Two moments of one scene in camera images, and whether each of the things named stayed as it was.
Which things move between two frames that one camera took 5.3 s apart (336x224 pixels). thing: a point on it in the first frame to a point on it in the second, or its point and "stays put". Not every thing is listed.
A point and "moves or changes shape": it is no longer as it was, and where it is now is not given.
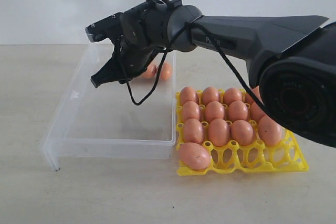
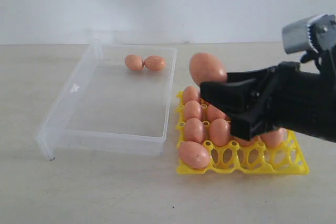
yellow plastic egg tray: [283, 157] stays put
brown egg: [190, 109] stays put
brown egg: [150, 71] moves or changes shape
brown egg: [193, 131] stays put
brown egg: [166, 71] moves or changes shape
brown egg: [194, 156] stays put
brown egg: [214, 109] stays put
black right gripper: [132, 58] to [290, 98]
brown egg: [219, 132] stays put
